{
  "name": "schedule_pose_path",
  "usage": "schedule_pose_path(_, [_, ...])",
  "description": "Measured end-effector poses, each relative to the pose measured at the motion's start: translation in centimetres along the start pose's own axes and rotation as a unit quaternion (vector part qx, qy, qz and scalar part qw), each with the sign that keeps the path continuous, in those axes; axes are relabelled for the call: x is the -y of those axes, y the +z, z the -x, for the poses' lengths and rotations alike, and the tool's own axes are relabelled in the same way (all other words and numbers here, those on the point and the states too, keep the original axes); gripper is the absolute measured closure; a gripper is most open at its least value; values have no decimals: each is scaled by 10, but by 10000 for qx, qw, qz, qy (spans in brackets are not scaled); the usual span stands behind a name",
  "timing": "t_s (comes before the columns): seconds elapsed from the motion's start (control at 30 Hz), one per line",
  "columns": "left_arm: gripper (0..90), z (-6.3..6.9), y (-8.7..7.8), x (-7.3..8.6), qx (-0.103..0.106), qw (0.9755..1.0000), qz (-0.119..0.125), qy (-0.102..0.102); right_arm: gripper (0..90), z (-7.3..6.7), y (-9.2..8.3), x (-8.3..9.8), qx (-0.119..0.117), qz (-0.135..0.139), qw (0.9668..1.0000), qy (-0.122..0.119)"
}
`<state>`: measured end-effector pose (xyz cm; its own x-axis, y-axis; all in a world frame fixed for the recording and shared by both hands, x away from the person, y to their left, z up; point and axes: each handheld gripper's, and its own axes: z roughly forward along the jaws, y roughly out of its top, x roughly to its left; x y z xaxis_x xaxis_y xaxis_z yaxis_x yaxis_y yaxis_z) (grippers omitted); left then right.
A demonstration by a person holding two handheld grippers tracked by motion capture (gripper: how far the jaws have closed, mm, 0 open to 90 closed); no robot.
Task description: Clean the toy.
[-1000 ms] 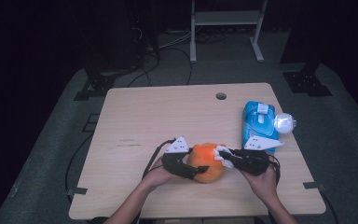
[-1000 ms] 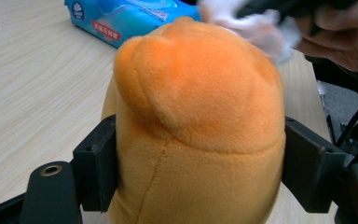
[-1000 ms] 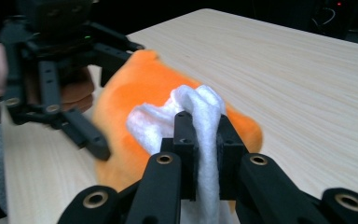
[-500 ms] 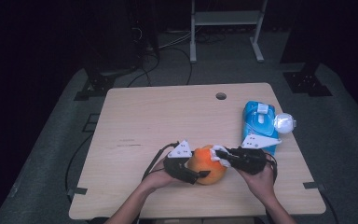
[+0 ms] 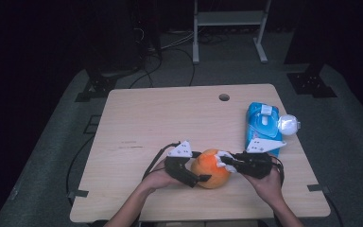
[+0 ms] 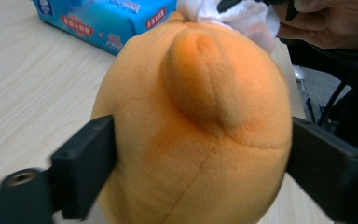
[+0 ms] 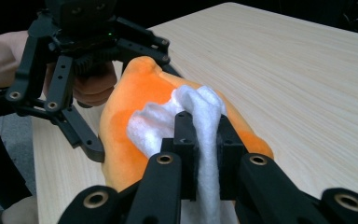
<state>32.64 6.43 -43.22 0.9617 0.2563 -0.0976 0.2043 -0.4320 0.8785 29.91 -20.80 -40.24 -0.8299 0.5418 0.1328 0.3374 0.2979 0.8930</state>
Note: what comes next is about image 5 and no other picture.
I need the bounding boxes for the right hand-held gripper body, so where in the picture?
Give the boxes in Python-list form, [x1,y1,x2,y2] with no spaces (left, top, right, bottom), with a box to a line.
[233,137,287,180]

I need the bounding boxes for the black tape strip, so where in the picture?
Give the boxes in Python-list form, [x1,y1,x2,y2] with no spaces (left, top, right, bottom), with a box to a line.
[68,189,90,199]
[306,183,330,193]

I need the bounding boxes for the white round plastic object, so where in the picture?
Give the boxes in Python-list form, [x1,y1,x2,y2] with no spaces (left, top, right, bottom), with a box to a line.
[277,113,302,136]

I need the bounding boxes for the person's right hand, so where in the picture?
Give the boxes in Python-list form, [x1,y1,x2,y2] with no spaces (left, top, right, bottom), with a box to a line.
[242,157,285,206]

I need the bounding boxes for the black stand base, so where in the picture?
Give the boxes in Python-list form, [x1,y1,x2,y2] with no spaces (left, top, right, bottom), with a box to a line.
[286,62,338,98]
[74,60,140,103]

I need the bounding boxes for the black floor cable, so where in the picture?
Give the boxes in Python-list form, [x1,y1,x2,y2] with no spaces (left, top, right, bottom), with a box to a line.
[128,53,164,90]
[164,46,197,87]

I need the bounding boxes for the orange plush toy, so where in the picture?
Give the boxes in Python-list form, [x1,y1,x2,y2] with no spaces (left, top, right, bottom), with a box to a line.
[190,148,233,189]

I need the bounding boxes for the person's left hand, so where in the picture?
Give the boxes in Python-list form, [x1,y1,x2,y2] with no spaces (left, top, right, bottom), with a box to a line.
[141,159,183,193]

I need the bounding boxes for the right hand-held gripper cable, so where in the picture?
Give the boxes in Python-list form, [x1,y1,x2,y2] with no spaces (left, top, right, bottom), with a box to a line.
[273,157,285,187]

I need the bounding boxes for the hand-held gripper cable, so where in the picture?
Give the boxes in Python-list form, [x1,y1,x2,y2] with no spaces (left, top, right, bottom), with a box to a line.
[273,157,285,187]
[141,141,182,183]

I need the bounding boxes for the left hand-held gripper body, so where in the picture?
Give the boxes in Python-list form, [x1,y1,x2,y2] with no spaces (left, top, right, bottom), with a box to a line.
[164,140,201,189]

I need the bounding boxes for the white wet wipe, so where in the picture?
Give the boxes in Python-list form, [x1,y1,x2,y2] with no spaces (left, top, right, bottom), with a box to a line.
[214,150,238,174]

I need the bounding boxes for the white floor cables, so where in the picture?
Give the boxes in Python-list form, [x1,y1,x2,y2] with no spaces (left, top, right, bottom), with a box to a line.
[162,29,199,51]

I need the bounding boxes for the white metal stand frame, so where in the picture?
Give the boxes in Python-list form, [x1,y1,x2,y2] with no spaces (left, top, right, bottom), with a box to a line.
[192,0,272,65]

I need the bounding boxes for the left hand-held gripper cable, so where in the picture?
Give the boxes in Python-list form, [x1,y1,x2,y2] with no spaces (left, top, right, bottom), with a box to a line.
[141,141,182,183]

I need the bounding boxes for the blue wet wipe pack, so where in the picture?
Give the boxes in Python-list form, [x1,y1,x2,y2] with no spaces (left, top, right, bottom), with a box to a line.
[245,101,284,158]

